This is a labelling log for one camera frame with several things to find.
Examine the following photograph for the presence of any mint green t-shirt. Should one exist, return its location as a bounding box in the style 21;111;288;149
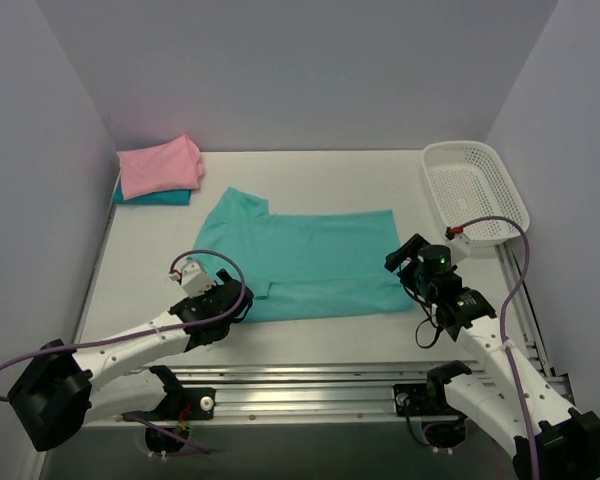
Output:
194;188;413;323

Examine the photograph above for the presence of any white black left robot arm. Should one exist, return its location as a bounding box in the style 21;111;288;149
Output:
7;270;254;452

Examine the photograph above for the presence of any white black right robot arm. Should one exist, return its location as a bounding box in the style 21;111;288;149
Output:
384;234;600;479

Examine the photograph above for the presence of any white perforated plastic basket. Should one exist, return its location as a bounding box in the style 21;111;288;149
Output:
421;141;530;248

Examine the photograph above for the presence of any folded teal t-shirt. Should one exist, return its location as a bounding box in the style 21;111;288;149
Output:
113;183;191;206

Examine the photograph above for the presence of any folded pink t-shirt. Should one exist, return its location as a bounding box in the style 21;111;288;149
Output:
117;135;205;200

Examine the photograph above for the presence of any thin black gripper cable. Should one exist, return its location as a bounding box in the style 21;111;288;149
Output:
402;279;449;350

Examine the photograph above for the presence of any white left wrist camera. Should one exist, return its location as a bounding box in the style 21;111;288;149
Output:
180;260;216;298

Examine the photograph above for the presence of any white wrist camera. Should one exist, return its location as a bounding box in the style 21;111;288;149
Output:
180;260;216;298
446;233;472;265

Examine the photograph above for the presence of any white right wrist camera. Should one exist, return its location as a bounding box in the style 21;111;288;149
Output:
446;233;472;265

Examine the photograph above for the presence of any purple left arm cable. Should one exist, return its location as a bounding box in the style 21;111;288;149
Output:
0;249;246;456

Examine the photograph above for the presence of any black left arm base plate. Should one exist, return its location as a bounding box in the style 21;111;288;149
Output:
122;387;216;422

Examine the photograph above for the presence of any aluminium mounting rail frame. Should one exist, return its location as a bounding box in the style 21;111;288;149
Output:
34;244;579;431

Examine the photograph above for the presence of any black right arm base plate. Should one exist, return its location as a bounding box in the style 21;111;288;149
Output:
392;383;462;418

